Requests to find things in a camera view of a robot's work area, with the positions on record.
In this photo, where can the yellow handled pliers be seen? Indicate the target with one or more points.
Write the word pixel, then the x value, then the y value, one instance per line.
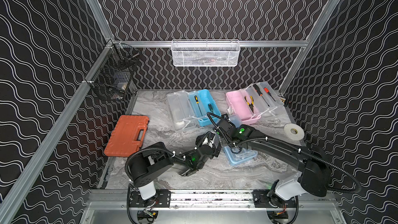
pixel 250 103

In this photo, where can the red-orange plastic tool case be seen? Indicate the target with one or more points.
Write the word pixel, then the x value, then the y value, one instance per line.
pixel 128 136

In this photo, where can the light blue front toolbox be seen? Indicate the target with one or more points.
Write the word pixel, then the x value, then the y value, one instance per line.
pixel 237 156

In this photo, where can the yellow black screwdriver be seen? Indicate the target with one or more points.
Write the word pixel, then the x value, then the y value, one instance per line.
pixel 198 105

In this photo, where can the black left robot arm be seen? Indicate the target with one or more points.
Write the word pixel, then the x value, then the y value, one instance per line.
pixel 146 165

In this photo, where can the green black screwdriver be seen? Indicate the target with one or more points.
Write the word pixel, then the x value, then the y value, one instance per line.
pixel 211 108

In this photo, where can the black wire basket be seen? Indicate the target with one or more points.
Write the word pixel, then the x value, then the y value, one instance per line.
pixel 113 79

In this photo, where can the turquoise back toolbox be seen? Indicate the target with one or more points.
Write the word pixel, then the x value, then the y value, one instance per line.
pixel 184 110

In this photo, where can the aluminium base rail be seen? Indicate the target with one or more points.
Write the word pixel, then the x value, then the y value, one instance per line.
pixel 207 207

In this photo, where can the black red screwdriver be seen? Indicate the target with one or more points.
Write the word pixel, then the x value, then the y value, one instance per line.
pixel 258 91

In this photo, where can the white tape roll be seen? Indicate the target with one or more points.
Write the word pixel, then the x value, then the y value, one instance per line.
pixel 294 132

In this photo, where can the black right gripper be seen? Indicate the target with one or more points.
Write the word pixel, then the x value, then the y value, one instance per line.
pixel 236 128

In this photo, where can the pink toolbox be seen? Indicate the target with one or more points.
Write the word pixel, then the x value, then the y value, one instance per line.
pixel 254 102

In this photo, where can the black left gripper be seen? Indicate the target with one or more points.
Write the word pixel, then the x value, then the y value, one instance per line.
pixel 207 144

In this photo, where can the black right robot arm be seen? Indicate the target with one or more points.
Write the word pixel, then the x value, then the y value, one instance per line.
pixel 313 171

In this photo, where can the red small screwdriver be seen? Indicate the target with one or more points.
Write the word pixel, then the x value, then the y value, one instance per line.
pixel 268 93

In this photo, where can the white wire mesh basket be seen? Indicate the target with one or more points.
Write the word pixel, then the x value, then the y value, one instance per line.
pixel 205 53

